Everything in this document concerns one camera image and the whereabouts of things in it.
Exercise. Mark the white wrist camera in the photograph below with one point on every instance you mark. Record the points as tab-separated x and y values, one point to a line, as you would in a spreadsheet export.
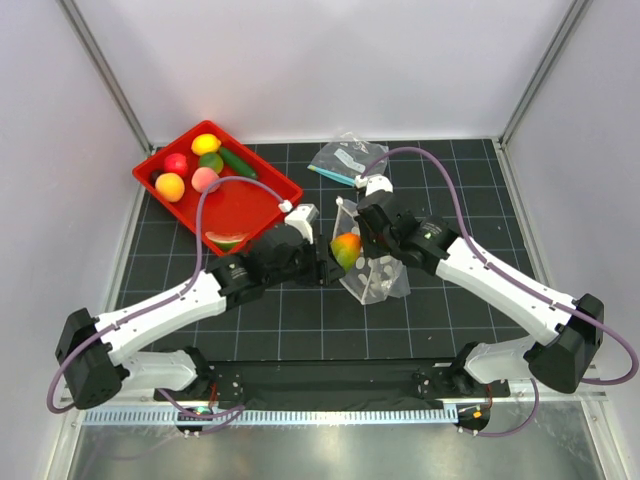
373	188
300	217

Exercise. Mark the blue-zipper clear zip bag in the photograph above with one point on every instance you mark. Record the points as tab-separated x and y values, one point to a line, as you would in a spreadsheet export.
346	157

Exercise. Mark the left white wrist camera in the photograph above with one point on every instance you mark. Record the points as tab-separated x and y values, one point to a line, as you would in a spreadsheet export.
300	217

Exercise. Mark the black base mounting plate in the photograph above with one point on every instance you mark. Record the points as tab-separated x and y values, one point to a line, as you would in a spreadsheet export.
338	385

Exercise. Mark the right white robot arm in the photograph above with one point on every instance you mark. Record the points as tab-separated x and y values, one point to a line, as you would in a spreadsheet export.
559	344

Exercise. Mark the green toy cucumber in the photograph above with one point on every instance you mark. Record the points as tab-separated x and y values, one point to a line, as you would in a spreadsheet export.
236	164

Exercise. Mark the orange toy fruit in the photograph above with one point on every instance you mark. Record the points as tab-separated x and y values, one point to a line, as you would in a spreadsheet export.
170	186

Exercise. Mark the toy watermelon slice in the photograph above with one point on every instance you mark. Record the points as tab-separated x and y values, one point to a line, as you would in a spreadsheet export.
227	242

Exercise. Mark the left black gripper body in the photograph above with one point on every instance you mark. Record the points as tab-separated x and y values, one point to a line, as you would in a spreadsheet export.
303	269

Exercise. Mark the small yellow-green toy fruit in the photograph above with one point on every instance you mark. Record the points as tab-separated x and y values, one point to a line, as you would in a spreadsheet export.
213	161

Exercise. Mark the white-spotted clear zip bag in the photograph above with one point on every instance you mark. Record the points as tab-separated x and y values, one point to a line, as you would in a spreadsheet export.
370	281

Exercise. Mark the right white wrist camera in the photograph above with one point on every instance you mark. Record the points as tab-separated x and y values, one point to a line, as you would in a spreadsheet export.
373	188

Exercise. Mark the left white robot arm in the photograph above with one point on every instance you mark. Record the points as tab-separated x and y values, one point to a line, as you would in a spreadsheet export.
92	351

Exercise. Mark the pink toy peach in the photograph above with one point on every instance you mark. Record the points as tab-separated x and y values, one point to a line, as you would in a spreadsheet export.
202	178

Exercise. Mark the yellow toy lemon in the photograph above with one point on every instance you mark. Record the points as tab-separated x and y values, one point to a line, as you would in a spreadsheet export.
204	144

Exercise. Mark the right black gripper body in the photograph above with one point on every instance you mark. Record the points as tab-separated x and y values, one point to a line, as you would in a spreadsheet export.
374	244

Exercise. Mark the red toy apple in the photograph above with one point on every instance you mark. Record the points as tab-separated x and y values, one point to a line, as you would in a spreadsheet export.
176	163

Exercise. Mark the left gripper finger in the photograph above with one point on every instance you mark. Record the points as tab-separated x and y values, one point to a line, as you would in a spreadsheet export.
333	273
321	262

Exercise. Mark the green orange toy mango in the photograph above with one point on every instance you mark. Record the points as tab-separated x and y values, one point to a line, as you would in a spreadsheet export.
346	249

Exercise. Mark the slotted cable duct strip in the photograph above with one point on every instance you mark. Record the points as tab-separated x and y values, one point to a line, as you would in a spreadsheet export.
165	415

